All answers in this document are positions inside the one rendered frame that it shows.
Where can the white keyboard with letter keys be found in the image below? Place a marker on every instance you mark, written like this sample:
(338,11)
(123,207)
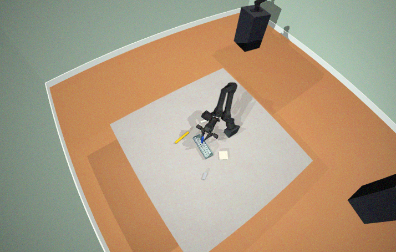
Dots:
(204,148)

